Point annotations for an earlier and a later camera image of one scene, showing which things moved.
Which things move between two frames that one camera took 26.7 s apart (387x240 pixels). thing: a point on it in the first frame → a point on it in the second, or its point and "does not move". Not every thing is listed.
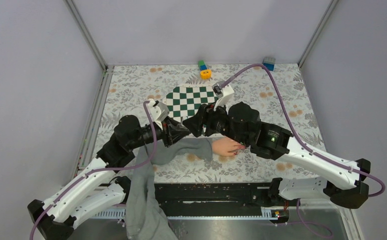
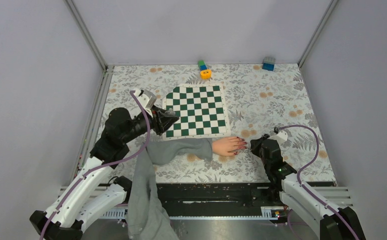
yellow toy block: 205,74 does not move
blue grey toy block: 269,62 does not move
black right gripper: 205,115 → 256,144
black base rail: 210,199 does not move
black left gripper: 173,131 → 161,125
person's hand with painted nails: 225,147 does not move
